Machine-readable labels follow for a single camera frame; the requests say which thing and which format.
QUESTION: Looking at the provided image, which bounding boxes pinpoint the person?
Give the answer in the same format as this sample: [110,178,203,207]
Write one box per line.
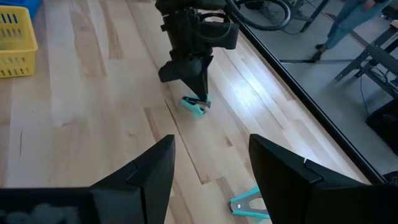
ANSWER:
[310,0,392,62]

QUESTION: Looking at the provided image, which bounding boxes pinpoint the yellow plastic basket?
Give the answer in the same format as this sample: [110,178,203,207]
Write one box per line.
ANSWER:
[0,5,39,78]

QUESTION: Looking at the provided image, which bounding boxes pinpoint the blue plastic basket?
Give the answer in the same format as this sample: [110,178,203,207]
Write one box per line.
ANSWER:
[0,0,43,13]

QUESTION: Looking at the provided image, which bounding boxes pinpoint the teal staple remover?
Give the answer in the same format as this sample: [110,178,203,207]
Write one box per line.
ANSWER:
[229,185,271,222]
[180,95,211,119]

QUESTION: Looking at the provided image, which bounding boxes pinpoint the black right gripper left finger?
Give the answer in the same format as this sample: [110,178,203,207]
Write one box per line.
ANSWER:
[0,134,176,224]

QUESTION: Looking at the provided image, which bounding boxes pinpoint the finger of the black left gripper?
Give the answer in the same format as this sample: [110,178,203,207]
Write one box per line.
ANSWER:
[158,57,208,101]
[203,55,214,100]

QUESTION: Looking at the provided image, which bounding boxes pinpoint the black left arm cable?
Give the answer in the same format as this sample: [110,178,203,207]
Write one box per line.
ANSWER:
[226,0,292,32]

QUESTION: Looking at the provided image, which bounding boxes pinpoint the black-legged wooden desk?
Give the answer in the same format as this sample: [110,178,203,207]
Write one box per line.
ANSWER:
[334,26,398,98]

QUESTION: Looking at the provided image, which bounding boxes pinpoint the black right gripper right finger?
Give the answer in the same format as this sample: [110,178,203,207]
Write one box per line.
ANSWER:
[248,133,398,224]

